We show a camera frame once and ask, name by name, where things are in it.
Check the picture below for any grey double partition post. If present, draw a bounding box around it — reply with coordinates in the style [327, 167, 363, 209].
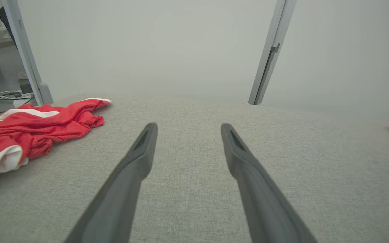
[248, 0, 298, 106]

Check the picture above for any grey single partition post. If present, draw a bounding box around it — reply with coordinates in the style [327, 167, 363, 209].
[2, 0, 45, 106]

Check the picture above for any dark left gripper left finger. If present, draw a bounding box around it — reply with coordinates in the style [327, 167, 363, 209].
[64, 122, 158, 243]

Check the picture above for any red and white sports jersey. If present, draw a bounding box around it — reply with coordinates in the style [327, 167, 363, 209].
[0, 98, 112, 188]

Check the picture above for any white power strip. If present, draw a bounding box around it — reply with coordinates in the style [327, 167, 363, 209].
[12, 98, 35, 109]

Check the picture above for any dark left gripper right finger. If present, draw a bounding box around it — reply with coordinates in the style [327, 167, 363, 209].
[221, 123, 318, 243]

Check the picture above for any grey rounded post foot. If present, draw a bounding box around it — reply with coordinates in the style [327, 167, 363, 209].
[38, 83, 54, 105]

